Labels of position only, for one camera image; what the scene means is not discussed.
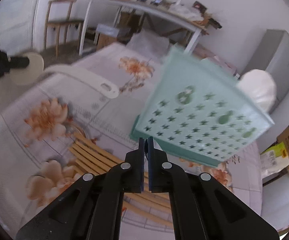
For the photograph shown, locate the floral tablecloth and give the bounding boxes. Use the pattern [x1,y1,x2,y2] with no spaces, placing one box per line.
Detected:
[0,44,262,239]

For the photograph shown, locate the wooden chair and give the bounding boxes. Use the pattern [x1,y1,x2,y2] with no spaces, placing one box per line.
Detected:
[44,0,84,58]

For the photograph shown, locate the yellow white rice bag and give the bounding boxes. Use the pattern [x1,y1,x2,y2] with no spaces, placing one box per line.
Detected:
[260,142,289,179]

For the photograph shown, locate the mint green utensil holder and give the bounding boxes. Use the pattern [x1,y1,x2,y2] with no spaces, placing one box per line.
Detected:
[130,46,273,167]

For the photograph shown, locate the cardboard box under desk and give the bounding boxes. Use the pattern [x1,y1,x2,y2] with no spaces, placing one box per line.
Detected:
[97,34,118,50]

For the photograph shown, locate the grey flat box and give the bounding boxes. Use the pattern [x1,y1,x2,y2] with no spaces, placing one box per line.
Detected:
[96,23,130,38]

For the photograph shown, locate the white sack under desk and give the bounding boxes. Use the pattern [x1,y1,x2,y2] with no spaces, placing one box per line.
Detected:
[126,29,170,61]

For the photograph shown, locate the silver refrigerator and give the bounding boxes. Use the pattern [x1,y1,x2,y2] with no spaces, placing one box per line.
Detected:
[242,29,289,113]

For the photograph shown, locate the white desk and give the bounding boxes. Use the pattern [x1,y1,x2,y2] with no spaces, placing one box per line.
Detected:
[79,0,208,56]

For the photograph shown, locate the white plastic bag on desk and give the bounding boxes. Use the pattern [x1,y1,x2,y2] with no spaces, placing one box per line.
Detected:
[168,0,204,22]

